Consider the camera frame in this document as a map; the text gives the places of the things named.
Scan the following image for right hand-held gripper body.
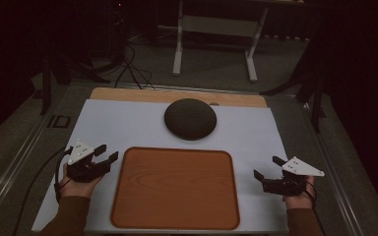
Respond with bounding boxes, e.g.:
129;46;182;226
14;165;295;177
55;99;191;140
261;155;326;197

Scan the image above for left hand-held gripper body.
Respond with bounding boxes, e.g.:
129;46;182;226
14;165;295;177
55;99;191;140
66;140;112;183

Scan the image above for person's right hand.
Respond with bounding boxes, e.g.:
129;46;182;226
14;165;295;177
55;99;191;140
283;176;316;210

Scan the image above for person's left hand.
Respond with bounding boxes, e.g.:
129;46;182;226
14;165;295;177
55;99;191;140
60;164;105;200

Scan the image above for white table mat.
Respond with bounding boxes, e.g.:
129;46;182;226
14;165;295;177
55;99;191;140
31;97;290;234

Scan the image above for black floor socket box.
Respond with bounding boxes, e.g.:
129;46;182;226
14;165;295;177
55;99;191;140
46;114;72;130

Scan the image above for brown wooden tray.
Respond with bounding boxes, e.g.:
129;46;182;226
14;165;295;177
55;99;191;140
110;146;241;231

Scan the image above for black stand legs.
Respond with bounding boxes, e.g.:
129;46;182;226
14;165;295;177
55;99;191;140
38;48;112;116
259;29;329;134

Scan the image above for white metal stand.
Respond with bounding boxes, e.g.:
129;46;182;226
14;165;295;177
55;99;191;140
171;0;271;84

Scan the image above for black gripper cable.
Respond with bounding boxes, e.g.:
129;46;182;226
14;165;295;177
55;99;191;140
304;180;319;210
53;146;74;204

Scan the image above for metal floor rail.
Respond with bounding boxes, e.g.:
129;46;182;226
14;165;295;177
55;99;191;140
0;94;67;227
293;93;366;236

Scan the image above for long black cable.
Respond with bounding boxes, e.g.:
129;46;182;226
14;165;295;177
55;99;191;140
11;147;67;236

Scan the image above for black floor cables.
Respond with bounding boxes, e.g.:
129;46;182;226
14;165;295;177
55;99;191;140
112;40;157;90

